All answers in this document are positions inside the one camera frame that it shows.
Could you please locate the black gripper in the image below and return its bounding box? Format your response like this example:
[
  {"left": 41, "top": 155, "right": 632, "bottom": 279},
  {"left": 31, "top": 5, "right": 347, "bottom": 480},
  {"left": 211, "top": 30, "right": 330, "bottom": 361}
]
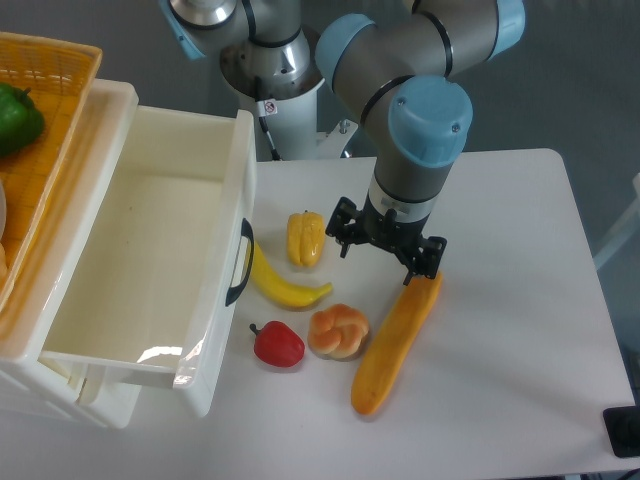
[{"left": 325, "top": 197, "right": 447, "bottom": 286}]

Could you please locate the long orange bread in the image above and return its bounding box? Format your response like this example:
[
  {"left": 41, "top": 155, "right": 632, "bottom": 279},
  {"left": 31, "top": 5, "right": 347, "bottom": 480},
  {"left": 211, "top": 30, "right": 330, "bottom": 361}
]
[{"left": 351, "top": 273, "right": 443, "bottom": 416}]

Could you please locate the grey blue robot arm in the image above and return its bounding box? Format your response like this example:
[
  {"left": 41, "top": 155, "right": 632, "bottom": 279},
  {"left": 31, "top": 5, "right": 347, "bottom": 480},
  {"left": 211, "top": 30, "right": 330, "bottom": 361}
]
[{"left": 160, "top": 1, "right": 526, "bottom": 278}]

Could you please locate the round knotted bread roll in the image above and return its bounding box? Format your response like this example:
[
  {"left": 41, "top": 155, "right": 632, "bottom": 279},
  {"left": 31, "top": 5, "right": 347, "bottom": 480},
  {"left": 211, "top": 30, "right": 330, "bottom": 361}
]
[{"left": 307, "top": 303, "right": 370, "bottom": 360}]

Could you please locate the yellow bell pepper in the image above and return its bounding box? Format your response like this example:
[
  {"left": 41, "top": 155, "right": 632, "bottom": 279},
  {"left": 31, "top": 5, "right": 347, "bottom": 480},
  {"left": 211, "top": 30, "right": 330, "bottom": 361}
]
[{"left": 286, "top": 211, "right": 325, "bottom": 267}]

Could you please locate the yellow banana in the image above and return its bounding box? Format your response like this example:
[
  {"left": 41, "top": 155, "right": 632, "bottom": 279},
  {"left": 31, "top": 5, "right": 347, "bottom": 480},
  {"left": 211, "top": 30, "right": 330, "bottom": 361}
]
[{"left": 250, "top": 241, "right": 333, "bottom": 308}]

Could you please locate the red bell pepper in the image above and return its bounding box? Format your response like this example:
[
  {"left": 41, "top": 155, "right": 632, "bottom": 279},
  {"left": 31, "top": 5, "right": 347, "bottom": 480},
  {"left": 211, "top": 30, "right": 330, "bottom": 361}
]
[{"left": 249, "top": 321, "right": 305, "bottom": 368}]

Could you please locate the white plastic drawer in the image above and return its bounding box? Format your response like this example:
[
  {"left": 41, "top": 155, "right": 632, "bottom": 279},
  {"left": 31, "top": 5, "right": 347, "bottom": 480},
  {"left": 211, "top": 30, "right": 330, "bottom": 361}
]
[{"left": 42, "top": 106, "right": 257, "bottom": 428}]

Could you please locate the black device at edge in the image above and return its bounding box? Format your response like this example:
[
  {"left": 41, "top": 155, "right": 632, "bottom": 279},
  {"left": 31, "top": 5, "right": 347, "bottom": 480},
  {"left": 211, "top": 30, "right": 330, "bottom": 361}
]
[{"left": 603, "top": 406, "right": 639, "bottom": 458}]

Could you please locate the white plastic drawer cabinet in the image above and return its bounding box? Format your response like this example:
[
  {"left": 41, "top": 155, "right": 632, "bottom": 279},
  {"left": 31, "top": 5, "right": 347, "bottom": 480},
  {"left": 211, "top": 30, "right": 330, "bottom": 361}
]
[{"left": 1, "top": 79, "right": 138, "bottom": 426}]

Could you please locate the orange plastic basket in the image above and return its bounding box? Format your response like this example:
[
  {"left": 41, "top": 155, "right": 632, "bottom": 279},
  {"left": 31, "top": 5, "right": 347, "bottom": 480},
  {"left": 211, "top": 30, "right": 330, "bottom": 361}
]
[{"left": 1, "top": 31, "right": 102, "bottom": 339}]

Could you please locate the green bell pepper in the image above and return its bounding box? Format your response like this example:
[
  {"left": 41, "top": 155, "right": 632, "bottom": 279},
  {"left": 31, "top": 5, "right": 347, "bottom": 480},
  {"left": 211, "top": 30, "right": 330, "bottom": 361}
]
[{"left": 1, "top": 82, "right": 45, "bottom": 157}]

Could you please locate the dark blue drawer handle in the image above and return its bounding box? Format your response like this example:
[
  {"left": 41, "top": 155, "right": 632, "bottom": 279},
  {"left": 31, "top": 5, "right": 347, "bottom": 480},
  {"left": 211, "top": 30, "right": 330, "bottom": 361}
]
[{"left": 225, "top": 218, "right": 255, "bottom": 307}]

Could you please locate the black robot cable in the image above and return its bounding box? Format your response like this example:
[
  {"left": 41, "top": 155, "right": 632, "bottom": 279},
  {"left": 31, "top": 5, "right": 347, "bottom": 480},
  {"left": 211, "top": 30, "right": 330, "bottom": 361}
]
[{"left": 253, "top": 74, "right": 284, "bottom": 162}]

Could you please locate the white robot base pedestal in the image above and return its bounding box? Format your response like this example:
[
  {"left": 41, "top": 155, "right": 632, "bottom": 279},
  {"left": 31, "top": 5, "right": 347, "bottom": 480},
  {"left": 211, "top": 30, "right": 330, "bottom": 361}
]
[{"left": 227, "top": 80, "right": 359, "bottom": 162}]

